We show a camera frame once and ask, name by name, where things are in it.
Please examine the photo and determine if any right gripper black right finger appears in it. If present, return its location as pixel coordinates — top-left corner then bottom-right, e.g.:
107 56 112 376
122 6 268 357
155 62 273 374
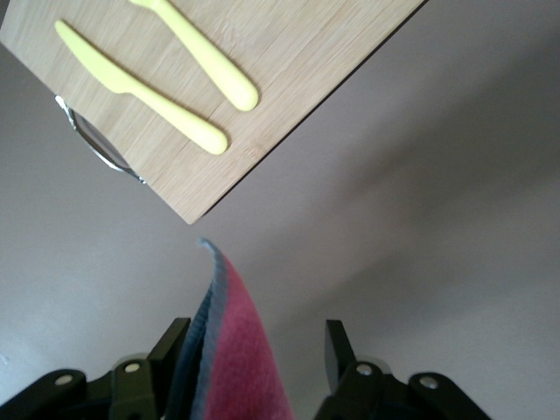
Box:
314 319 395 420

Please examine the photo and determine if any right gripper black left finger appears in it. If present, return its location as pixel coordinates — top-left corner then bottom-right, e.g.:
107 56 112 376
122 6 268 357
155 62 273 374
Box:
108 318 192 420

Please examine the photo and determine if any pink cloth with grey backing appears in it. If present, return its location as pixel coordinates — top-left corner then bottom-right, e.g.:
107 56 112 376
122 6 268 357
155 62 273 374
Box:
169 237 295 420

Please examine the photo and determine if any yellow plastic knife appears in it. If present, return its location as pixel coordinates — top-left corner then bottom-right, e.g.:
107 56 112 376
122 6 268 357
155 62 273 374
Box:
54 19 229 156

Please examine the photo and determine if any yellow plastic fork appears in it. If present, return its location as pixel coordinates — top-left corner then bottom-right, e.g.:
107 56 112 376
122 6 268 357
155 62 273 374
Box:
129 0 259 111

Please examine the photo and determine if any wooden cutting board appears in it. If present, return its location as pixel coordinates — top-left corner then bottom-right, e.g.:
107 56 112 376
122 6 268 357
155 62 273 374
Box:
0 0 429 226

